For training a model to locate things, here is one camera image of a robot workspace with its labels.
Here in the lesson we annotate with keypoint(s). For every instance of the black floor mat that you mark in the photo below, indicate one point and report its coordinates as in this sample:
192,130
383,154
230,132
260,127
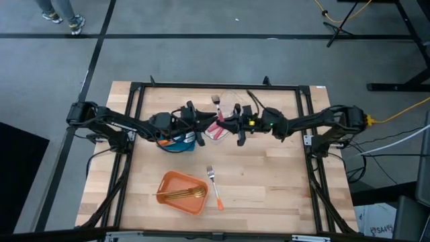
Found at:
20,174

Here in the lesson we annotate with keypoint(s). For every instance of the teal plastic bin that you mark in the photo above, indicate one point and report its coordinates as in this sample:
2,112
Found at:
181,147

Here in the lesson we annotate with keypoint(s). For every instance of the black tripod stand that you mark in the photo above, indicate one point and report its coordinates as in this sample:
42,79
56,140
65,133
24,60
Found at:
336,28

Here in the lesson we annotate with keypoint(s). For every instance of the black frame clamp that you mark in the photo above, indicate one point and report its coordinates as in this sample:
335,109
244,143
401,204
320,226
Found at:
266,81
152,80

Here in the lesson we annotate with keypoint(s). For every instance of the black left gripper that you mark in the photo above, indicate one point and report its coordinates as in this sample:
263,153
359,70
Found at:
164,122

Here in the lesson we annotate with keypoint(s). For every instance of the grey chair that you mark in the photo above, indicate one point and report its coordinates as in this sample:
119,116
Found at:
411,218

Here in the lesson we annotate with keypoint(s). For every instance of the white printed cardboard box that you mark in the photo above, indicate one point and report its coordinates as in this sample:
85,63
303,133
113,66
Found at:
373,218

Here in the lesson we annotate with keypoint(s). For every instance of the clear plastic bin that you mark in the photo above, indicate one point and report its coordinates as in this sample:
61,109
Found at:
231,97

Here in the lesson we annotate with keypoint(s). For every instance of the person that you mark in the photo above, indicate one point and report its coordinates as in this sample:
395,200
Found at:
76,25

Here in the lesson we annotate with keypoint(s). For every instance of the orange plastic bin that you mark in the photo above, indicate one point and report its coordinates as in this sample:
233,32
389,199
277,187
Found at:
181,206

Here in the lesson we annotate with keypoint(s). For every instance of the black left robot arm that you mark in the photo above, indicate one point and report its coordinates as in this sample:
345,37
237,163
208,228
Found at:
111,122

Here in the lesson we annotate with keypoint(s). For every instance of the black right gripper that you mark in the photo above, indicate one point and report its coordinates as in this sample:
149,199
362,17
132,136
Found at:
262,122

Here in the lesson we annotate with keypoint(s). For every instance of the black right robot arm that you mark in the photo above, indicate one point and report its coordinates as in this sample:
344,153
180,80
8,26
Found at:
319,119

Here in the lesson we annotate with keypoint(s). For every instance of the black desk stand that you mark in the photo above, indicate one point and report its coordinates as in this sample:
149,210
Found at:
396,87

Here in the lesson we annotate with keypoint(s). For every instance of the black aluminium table frame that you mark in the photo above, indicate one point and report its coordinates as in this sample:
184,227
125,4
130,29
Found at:
201,85

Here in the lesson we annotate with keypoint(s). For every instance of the silver mounting bracket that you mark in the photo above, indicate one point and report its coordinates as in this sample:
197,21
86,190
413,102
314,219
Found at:
130,135
307,140

